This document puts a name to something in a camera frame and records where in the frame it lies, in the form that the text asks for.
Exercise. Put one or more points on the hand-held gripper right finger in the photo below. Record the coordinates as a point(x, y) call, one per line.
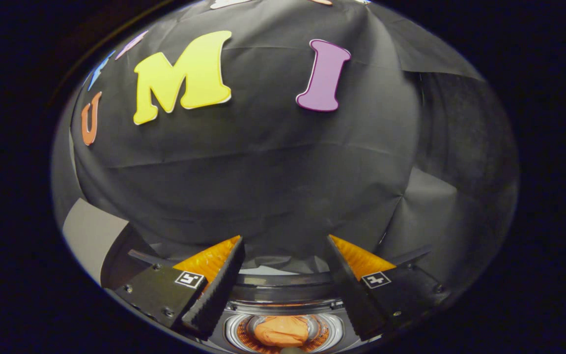
point(349, 290)

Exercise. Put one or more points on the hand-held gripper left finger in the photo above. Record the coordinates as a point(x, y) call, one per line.
point(216, 290)

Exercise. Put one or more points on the dark washing machine lid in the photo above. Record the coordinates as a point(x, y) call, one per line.
point(283, 280)

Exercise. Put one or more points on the yellow polo shirt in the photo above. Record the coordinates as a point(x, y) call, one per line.
point(283, 330)

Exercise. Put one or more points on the grey cabinet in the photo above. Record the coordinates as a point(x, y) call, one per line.
point(91, 236)

